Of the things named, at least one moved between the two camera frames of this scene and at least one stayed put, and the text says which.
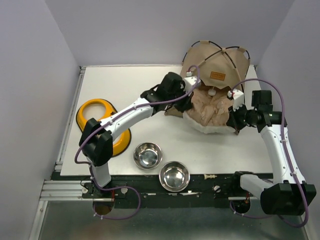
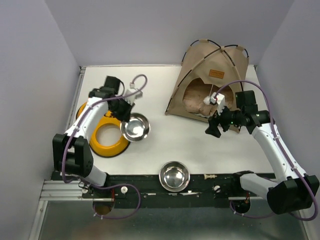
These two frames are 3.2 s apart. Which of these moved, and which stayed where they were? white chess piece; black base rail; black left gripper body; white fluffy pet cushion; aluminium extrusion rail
Moved: white fluffy pet cushion; black left gripper body
Stayed: aluminium extrusion rail; black base rail; white chess piece
